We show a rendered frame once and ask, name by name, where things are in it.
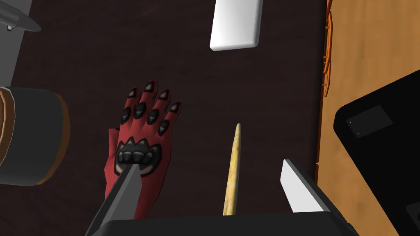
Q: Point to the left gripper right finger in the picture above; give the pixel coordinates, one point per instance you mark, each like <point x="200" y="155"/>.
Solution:
<point x="300" y="190"/>

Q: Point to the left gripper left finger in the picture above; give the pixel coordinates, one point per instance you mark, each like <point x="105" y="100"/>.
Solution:
<point x="126" y="193"/>

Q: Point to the red and black glove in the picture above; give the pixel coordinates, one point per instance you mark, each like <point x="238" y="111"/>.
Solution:
<point x="139" y="141"/>

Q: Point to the yellow wooden stick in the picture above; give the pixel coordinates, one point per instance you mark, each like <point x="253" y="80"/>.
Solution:
<point x="233" y="170"/>

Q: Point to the black box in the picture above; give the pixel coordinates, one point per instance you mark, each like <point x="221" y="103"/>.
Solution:
<point x="387" y="144"/>

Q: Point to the grey cylinder with orange rim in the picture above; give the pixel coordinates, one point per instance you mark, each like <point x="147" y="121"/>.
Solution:
<point x="31" y="136"/>

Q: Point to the dark brown table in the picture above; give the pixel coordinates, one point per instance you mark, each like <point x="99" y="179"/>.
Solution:
<point x="213" y="91"/>

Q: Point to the orange chair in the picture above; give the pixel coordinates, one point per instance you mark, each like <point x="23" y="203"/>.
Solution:
<point x="328" y="52"/>

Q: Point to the white flat rectangular block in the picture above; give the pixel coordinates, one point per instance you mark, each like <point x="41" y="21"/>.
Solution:
<point x="236" y="24"/>

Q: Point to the grey metal pointed object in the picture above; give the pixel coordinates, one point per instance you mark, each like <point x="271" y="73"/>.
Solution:
<point x="16" y="19"/>

